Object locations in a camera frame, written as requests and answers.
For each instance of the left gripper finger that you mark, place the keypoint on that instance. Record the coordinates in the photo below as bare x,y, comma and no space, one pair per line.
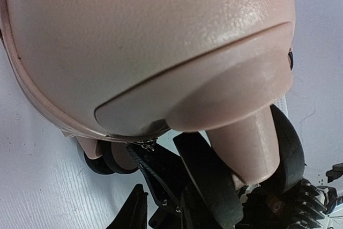
133,214

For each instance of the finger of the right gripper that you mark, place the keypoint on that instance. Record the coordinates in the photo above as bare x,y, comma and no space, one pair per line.
166,178

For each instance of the pink hard-shell suitcase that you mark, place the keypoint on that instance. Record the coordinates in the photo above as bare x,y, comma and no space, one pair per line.
198,77

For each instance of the white perforated plastic basket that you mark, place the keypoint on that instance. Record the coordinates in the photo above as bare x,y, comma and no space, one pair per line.
282,105

